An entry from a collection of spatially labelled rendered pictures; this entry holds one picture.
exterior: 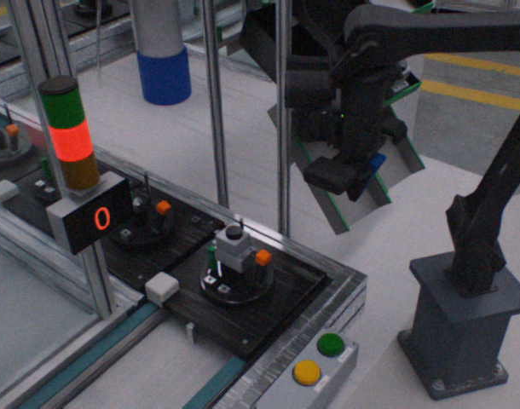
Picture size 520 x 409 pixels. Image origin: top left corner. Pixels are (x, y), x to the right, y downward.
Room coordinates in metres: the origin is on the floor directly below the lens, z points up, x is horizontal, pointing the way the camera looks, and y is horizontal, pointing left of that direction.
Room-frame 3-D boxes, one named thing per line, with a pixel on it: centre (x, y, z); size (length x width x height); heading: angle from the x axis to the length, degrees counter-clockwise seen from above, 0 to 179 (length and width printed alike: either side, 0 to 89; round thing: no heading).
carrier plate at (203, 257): (0.80, 0.04, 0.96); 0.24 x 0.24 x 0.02; 51
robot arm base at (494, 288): (0.70, -0.34, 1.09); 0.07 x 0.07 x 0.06; 14
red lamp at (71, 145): (0.73, 0.26, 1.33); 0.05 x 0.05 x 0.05
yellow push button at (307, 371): (0.60, -0.07, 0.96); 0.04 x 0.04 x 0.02
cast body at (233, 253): (0.80, 0.05, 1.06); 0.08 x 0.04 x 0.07; 51
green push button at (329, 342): (0.65, -0.11, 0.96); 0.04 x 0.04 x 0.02
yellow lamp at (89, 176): (0.73, 0.26, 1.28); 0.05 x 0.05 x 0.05
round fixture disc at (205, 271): (0.80, 0.04, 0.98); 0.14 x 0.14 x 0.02
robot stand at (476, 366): (0.69, -0.34, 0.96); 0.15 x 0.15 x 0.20; 14
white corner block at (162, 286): (0.78, 0.18, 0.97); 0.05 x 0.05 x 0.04; 51
